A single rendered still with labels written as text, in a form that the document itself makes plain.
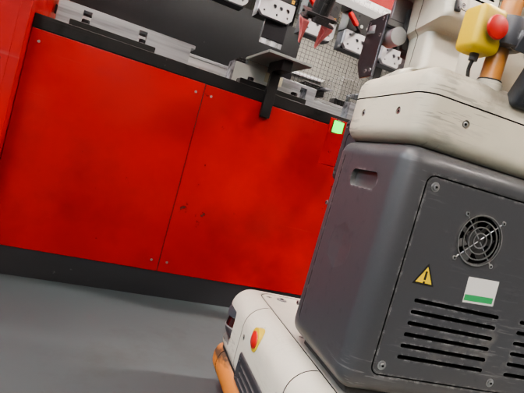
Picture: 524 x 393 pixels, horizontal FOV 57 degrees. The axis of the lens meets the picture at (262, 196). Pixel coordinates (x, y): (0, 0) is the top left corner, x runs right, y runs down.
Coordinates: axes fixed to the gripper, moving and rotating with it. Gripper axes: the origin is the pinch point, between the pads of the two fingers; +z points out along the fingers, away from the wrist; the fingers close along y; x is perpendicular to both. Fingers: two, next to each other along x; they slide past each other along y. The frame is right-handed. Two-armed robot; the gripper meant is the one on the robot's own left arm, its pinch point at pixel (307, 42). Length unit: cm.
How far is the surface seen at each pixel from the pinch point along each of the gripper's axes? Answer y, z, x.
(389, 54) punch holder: -55, 5, -59
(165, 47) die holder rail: 39, 28, -39
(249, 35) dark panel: -1, 28, -103
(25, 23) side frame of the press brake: 82, 25, -11
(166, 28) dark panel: 40, 36, -95
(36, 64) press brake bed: 78, 39, -15
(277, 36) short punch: -3, 13, -54
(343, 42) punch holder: -32, 6, -56
